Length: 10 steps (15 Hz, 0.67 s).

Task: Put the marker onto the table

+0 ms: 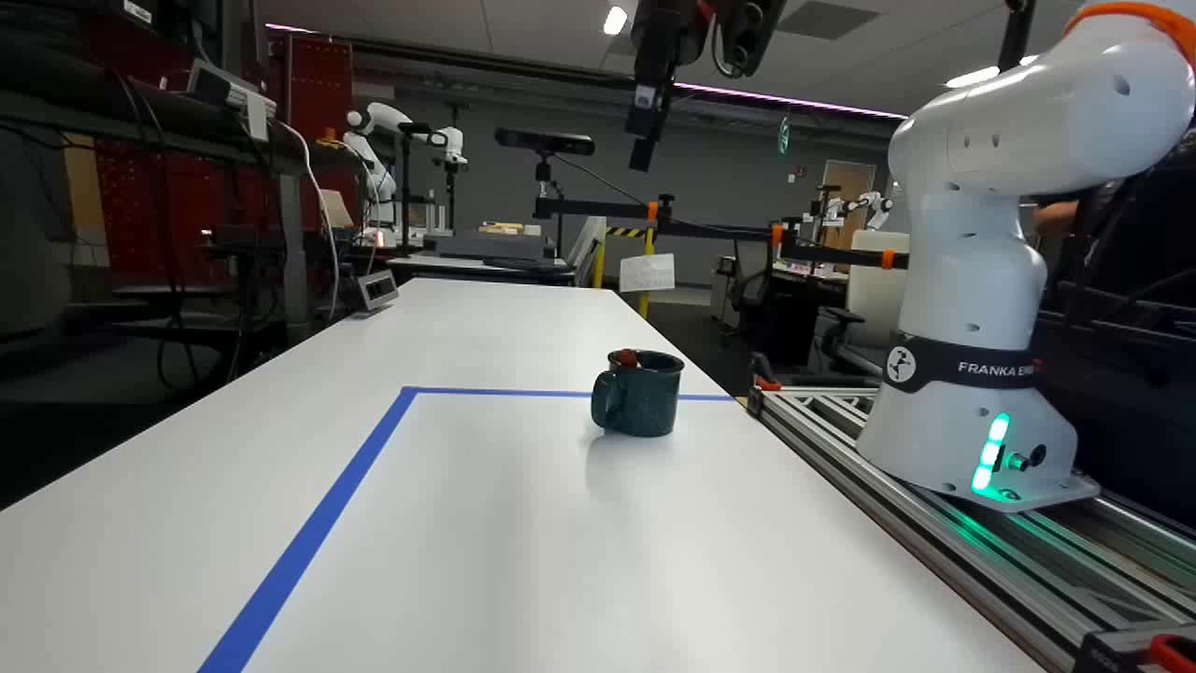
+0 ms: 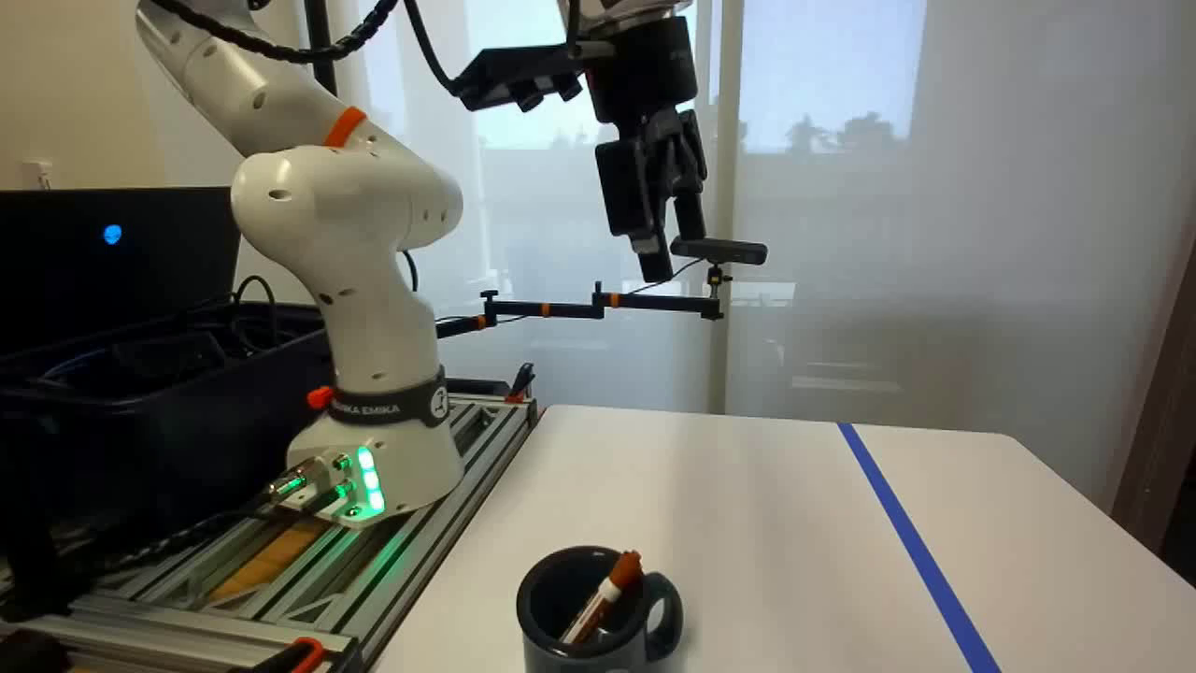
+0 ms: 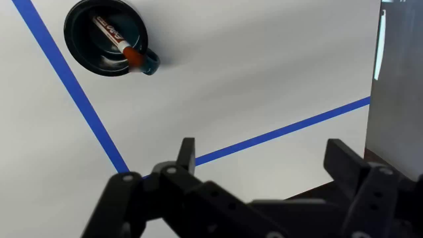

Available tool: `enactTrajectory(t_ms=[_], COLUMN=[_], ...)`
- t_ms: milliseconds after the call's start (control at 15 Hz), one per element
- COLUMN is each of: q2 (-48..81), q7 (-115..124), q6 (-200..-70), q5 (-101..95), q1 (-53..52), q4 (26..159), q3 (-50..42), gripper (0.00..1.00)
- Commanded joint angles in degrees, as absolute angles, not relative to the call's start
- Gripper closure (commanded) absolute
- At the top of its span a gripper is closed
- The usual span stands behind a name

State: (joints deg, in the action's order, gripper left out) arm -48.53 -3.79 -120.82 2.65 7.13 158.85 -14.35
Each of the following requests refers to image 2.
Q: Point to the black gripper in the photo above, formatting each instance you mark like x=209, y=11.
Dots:
x=641, y=86

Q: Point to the red whiteboard marker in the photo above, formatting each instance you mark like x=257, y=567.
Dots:
x=606, y=598

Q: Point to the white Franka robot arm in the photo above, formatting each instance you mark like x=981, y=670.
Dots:
x=337, y=212

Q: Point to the orange black clamp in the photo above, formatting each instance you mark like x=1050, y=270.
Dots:
x=317, y=654
x=519, y=381

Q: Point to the blue tape strip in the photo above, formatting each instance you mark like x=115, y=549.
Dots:
x=917, y=542

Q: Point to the dark round bowl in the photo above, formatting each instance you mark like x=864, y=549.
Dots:
x=546, y=622

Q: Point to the tan wooden strip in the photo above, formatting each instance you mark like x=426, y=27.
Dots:
x=266, y=562

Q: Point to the black plastic bin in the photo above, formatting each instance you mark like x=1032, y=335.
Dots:
x=160, y=396

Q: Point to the black monitor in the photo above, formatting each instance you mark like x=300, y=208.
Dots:
x=112, y=265

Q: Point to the black bar camera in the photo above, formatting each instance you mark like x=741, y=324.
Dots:
x=723, y=250

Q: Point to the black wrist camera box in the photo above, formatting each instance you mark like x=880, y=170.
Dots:
x=517, y=77

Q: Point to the aluminium extrusion base frame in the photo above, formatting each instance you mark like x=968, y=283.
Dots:
x=411, y=547

